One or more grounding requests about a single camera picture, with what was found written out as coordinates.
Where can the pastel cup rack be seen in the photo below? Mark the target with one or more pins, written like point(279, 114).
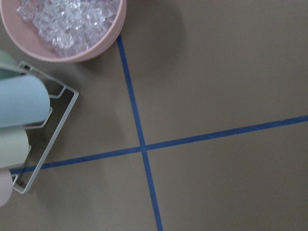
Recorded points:
point(27, 96)

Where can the pink ice bowl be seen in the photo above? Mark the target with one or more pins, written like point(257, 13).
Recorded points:
point(26, 38)

